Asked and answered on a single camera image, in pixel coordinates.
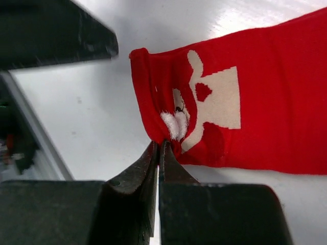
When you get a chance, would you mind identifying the red sock with white pattern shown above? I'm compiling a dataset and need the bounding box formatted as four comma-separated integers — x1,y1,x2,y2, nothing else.
129,8,326,175

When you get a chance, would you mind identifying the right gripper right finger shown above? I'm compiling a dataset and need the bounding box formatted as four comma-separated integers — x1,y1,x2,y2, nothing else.
159,141,293,245

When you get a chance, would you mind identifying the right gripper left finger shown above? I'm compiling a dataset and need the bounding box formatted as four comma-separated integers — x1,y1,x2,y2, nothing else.
1,142,158,244

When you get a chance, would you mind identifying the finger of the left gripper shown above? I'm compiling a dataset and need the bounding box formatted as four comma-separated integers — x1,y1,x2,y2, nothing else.
1,1,119,70

